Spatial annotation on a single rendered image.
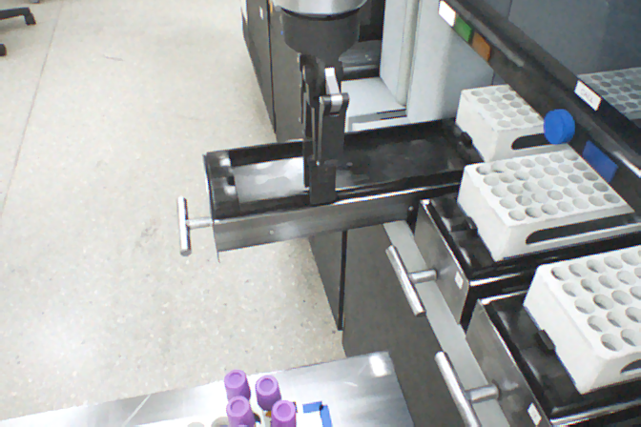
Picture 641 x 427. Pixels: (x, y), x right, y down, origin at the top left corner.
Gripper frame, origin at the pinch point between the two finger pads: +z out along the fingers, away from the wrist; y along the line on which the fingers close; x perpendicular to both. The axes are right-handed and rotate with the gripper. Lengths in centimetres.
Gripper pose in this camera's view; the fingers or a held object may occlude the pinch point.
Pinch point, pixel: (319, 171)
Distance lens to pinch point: 64.0
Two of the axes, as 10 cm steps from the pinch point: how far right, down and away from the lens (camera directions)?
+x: -9.7, 1.5, -1.8
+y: -2.4, -6.3, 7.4
